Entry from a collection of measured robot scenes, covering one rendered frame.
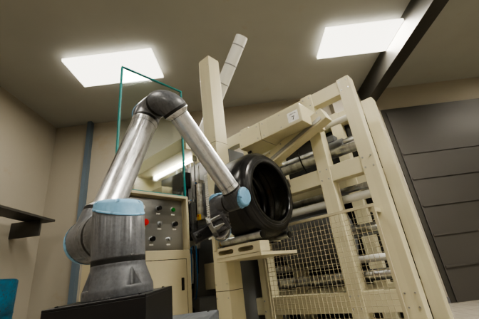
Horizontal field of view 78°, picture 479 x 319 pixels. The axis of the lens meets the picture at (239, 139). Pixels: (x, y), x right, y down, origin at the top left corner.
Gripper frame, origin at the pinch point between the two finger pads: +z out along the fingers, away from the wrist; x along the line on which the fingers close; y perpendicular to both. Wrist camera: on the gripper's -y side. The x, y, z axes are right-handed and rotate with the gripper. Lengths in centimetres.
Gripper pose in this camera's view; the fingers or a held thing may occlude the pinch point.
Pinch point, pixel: (209, 224)
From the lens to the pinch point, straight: 118.7
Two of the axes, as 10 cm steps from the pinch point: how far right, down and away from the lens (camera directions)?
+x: 4.8, 8.0, -3.6
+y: 8.7, -4.6, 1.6
